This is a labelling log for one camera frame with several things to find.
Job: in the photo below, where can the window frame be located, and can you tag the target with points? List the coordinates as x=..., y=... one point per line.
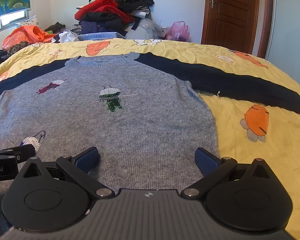
x=7, y=21

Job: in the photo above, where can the red garment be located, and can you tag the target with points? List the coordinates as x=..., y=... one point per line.
x=102, y=6

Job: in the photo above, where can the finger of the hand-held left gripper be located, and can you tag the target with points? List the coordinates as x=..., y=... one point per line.
x=25, y=152

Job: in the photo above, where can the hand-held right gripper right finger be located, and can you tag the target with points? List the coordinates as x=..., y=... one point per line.
x=206, y=161

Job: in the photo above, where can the olive green garment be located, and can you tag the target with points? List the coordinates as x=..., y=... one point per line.
x=55, y=27

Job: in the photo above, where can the brown wooden door frame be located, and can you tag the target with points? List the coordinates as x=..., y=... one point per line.
x=266, y=17

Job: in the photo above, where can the pink plastic bag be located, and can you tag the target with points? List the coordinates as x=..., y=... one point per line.
x=178, y=31

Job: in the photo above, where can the checkered cloth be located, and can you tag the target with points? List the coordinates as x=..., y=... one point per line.
x=76, y=28

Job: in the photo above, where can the clear plastic bag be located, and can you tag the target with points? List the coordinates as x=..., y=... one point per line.
x=147, y=28

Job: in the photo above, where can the leopard print cloth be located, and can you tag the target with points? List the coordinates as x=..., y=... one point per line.
x=16, y=48

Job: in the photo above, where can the brown wooden door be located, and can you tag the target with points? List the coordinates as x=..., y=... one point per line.
x=230, y=12

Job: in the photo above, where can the navy garment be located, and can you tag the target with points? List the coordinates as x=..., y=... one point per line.
x=100, y=23

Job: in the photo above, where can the blue knit cloth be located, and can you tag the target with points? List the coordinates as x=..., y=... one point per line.
x=100, y=36

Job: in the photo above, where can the orange plastic bag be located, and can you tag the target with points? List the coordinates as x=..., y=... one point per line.
x=22, y=35

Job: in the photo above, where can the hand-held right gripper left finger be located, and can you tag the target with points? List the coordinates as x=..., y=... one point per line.
x=88, y=158

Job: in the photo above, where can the grey sweater with navy sleeves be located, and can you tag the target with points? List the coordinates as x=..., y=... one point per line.
x=145, y=120

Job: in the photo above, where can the white crumpled cloth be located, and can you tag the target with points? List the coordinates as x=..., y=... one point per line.
x=67, y=37

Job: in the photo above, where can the yellow flower print blanket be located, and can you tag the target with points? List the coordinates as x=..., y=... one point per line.
x=277, y=155

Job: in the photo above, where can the floral print pillow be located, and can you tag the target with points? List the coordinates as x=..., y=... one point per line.
x=27, y=23

